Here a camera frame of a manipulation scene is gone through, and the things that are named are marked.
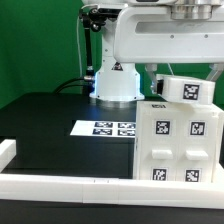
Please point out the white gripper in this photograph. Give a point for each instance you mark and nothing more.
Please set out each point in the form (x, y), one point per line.
(150, 35)

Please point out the white cabinet top block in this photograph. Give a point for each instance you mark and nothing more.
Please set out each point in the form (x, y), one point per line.
(182, 89)

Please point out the white cabinet door panel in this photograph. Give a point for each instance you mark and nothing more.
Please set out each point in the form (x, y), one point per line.
(198, 147)

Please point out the white cabinet body box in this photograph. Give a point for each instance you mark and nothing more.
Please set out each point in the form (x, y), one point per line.
(181, 112)

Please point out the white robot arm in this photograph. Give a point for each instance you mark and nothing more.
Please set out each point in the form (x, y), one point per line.
(119, 81)

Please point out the white U-shaped border fence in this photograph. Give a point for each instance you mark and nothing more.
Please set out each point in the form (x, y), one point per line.
(104, 191)

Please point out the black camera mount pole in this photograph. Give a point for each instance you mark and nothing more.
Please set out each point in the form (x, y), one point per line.
(89, 40)

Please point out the white marker base plate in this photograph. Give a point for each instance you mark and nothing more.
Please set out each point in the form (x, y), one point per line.
(103, 129)

